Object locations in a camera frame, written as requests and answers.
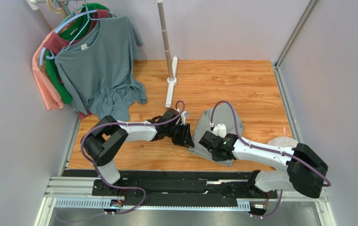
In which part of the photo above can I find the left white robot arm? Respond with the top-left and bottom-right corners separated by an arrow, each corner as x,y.
80,108 -> 195,185

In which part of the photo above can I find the white mesh laundry basket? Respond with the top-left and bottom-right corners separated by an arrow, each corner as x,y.
267,126 -> 298,147

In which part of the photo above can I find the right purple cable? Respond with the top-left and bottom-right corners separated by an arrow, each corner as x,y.
210,100 -> 332,218

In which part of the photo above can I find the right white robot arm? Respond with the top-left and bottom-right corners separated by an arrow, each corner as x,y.
199,131 -> 331,199

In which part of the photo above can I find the maroon t-shirt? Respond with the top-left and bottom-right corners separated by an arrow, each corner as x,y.
43,8 -> 113,57

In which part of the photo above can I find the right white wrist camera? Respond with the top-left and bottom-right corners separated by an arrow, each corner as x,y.
210,124 -> 227,138

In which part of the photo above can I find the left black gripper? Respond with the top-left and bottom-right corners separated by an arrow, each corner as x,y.
166,122 -> 195,147

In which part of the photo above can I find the grey cloth napkin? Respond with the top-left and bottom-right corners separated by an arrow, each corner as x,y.
188,104 -> 244,167

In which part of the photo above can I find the pink t-shirt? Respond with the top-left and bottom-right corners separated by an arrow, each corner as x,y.
32,33 -> 64,110

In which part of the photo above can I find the green t-shirt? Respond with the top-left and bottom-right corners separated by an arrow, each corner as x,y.
44,3 -> 111,104

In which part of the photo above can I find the aluminium frame post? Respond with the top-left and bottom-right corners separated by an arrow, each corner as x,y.
274,0 -> 319,68

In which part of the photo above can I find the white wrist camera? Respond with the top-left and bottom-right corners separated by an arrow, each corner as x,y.
175,111 -> 190,125
210,124 -> 227,138

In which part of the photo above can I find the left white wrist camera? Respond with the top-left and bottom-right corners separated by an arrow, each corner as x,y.
175,111 -> 190,125

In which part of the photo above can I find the white clothes rack stand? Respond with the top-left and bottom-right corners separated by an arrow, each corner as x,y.
157,0 -> 178,108

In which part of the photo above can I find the light blue hanger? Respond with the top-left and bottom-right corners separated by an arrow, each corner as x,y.
39,3 -> 116,65

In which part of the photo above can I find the grey-blue t-shirt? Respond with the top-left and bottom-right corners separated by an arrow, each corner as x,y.
54,16 -> 147,121

